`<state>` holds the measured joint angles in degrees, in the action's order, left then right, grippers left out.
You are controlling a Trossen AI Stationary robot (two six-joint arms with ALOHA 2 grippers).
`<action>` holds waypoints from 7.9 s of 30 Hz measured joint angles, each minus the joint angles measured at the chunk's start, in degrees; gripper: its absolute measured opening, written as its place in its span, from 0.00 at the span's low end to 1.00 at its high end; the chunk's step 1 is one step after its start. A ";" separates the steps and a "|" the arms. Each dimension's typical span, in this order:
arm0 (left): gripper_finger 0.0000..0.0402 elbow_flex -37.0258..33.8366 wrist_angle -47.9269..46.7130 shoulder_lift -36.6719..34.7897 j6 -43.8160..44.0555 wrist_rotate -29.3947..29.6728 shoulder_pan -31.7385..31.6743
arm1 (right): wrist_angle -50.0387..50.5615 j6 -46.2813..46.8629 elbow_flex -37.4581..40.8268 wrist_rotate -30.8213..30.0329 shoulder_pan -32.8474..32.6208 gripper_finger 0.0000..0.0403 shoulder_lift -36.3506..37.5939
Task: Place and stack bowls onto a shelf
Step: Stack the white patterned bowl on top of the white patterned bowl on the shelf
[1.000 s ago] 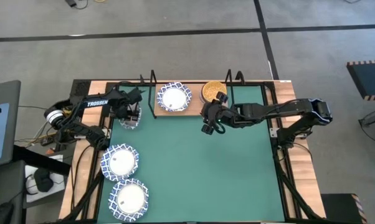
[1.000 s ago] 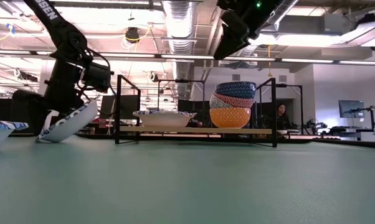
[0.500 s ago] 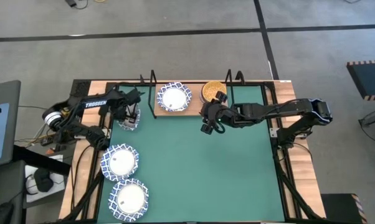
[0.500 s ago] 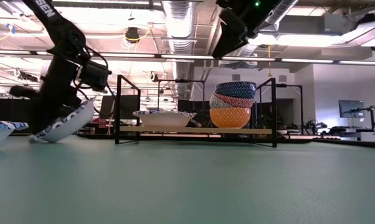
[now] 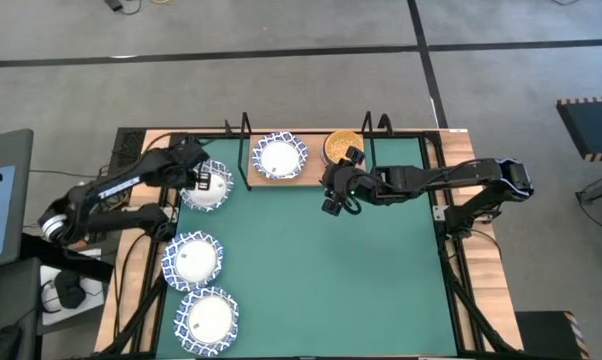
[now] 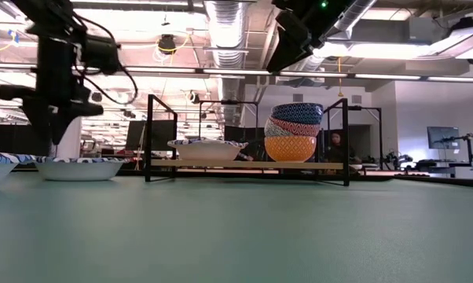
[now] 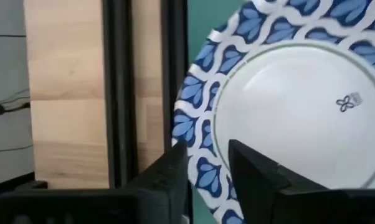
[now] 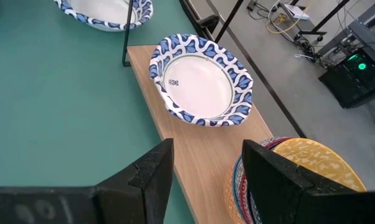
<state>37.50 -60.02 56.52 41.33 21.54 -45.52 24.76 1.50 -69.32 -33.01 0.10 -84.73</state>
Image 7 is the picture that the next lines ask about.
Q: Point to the green table mat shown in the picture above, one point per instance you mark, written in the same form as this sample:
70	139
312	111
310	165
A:
203	31

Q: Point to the black metal table frame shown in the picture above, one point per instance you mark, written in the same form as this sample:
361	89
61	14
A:
117	93

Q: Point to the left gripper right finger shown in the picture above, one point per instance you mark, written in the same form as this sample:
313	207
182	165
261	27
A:
284	205

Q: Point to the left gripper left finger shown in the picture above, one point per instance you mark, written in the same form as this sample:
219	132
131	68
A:
150	205

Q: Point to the blue patterned white paper bowl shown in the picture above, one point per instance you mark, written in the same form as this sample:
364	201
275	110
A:
299	124

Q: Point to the black side desk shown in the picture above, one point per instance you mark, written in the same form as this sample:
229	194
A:
7	183

